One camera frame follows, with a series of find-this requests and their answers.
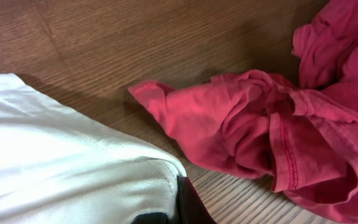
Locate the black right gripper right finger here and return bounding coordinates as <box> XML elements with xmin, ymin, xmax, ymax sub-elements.
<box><xmin>177</xmin><ymin>177</ymin><xmax>216</xmax><ymax>224</ymax></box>

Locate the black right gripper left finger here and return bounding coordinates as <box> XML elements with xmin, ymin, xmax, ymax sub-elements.
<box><xmin>131</xmin><ymin>213</ymin><xmax>169</xmax><ymax>224</ymax></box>

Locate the white t-shirt black print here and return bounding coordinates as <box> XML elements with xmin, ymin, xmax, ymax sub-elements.
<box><xmin>0</xmin><ymin>73</ymin><xmax>186</xmax><ymax>223</ymax></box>

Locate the red t-shirt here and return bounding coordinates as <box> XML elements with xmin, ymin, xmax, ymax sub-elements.
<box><xmin>129</xmin><ymin>0</ymin><xmax>358</xmax><ymax>223</ymax></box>

